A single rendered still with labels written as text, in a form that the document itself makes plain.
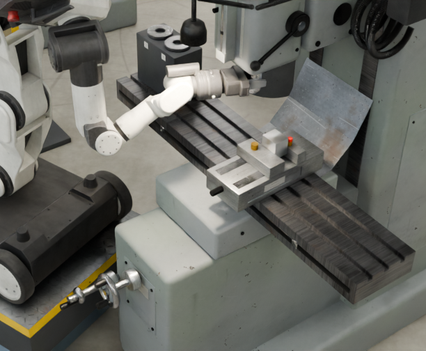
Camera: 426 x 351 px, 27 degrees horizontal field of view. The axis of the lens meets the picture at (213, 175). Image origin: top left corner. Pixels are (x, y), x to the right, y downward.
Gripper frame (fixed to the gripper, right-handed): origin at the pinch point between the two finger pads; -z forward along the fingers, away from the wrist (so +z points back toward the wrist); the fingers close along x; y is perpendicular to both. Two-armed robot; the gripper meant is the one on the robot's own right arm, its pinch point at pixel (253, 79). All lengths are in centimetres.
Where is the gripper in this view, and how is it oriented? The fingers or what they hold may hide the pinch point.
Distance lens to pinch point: 262.8
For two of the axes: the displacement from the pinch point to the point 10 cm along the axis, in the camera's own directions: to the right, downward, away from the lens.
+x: -2.6, -6.1, 7.5
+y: -0.4, 7.8, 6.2
